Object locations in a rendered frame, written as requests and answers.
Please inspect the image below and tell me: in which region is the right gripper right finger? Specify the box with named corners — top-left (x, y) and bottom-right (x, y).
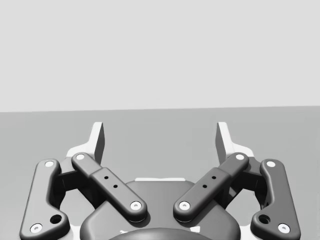
top-left (172, 121), bottom-right (302, 240)

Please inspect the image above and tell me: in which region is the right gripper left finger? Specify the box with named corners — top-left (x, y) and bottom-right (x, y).
top-left (19, 121), bottom-right (148, 240)

